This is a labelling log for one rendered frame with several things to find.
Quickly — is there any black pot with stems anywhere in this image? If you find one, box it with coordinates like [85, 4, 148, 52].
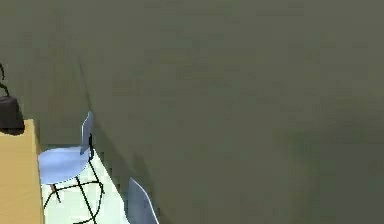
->
[0, 62, 26, 132]

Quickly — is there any light blue chair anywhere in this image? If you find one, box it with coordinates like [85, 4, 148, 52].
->
[37, 110, 106, 224]
[126, 177, 161, 224]

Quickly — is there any light wooden table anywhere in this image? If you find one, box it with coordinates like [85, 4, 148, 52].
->
[0, 118, 46, 224]

